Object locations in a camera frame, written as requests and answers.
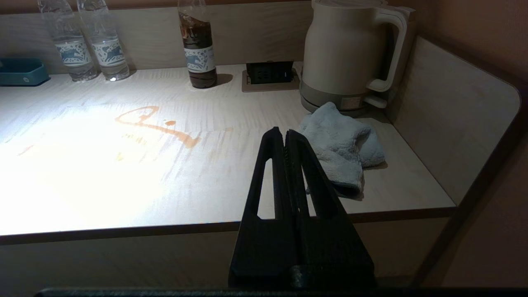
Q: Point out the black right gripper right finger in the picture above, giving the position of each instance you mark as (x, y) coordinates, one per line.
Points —
(334, 247)

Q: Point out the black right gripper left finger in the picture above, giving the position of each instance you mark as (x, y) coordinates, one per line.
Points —
(247, 247)

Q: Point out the light blue fluffy cloth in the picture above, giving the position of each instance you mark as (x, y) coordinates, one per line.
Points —
(338, 140)

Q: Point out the brown liquid stain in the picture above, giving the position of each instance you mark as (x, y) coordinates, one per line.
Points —
(183, 137)

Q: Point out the grey kettle base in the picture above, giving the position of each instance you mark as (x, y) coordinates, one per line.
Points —
(359, 112)

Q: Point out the wooden table edge panel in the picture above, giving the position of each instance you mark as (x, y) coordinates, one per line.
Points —
(453, 123)
(152, 37)

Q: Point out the black recessed socket box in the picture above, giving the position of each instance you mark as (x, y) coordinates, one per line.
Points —
(270, 74)

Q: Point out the cream electric kettle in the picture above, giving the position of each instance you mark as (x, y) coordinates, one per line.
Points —
(342, 45)

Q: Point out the half-full dark drink bottle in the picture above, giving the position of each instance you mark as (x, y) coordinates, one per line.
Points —
(200, 49)

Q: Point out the clear water bottle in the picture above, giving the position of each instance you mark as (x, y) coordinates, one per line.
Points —
(72, 51)
(108, 51)

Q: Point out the small blue tray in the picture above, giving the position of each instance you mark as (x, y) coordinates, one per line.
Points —
(20, 72)

